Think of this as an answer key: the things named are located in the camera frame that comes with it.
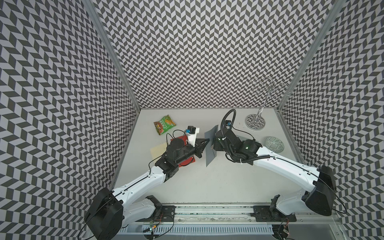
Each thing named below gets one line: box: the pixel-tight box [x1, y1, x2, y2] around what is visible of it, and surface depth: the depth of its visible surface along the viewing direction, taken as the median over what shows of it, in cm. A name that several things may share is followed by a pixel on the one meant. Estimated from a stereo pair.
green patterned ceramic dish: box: [265, 136, 285, 154], surface depth 97 cm
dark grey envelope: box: [204, 124, 219, 167], surface depth 74 cm
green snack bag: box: [153, 114, 176, 136], surface depth 107 cm
